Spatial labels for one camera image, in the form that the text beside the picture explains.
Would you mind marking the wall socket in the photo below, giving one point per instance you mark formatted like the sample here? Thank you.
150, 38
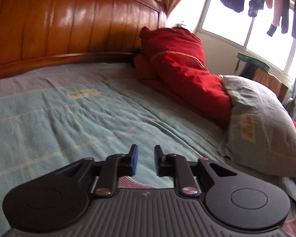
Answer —
181, 25

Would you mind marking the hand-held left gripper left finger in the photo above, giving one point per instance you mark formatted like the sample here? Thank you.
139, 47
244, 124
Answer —
134, 158

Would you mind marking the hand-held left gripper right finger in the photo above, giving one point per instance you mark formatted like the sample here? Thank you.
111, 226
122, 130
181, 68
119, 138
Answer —
157, 163

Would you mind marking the window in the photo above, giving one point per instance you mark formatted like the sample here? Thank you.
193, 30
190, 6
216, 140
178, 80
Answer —
224, 29

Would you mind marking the green flat board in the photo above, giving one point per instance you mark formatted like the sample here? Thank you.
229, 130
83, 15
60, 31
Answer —
252, 60

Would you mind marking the lilac bedsheet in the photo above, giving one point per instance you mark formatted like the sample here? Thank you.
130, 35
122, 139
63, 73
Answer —
39, 79

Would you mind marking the wooden headboard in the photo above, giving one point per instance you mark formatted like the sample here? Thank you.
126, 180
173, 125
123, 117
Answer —
64, 22

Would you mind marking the red quilt with beige piping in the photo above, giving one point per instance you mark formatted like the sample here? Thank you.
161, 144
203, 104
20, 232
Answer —
182, 69

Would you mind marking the grey green pillow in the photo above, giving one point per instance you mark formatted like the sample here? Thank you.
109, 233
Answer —
261, 123

